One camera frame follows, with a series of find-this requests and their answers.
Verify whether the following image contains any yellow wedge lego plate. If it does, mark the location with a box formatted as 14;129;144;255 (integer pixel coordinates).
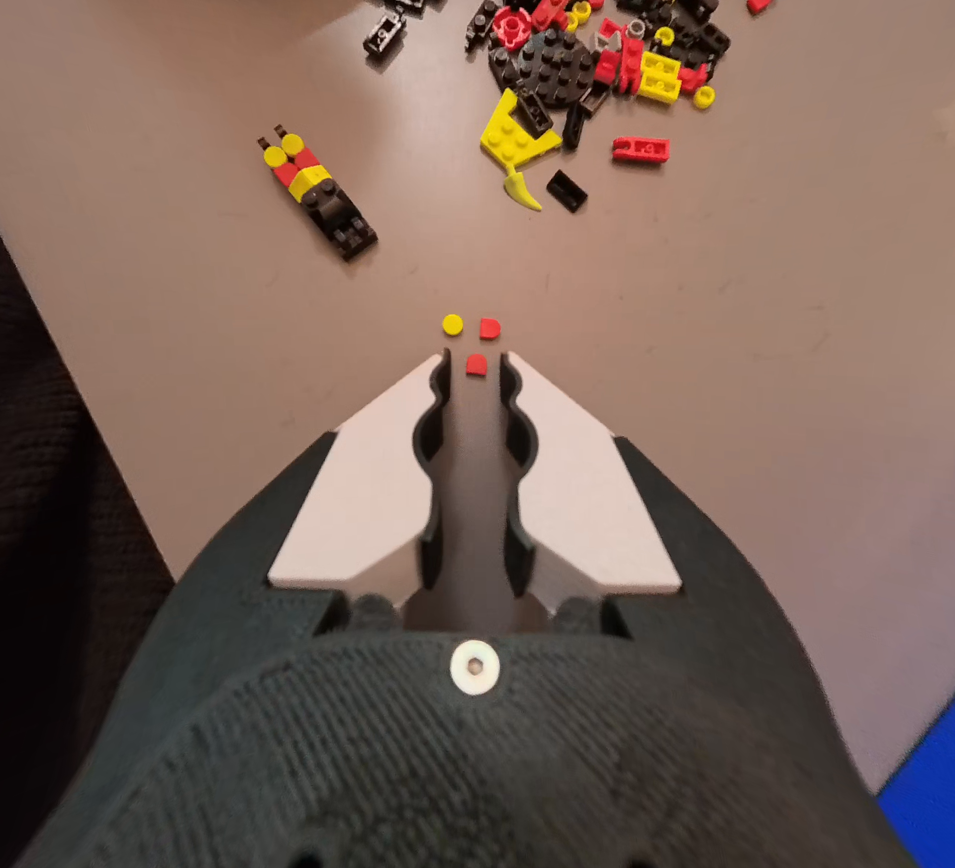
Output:
479;88;563;171

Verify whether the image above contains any yellow-green lego horn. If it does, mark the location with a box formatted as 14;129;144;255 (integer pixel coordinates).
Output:
502;167;543;212

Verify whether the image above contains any pile of lego pieces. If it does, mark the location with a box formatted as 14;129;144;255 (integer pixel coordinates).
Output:
355;0;786;151

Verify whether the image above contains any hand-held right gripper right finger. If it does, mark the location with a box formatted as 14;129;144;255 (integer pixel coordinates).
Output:
498;351;682;615

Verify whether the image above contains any small black lego tile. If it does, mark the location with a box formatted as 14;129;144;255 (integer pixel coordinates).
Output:
546;170;589;214

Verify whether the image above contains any blue plastic box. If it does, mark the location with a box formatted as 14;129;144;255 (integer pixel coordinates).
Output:
876;692;955;868

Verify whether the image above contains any partly built lego model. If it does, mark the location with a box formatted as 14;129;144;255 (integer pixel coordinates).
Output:
257;124;379;262

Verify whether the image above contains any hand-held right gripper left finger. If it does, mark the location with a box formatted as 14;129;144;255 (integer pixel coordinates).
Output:
267;349;454;608

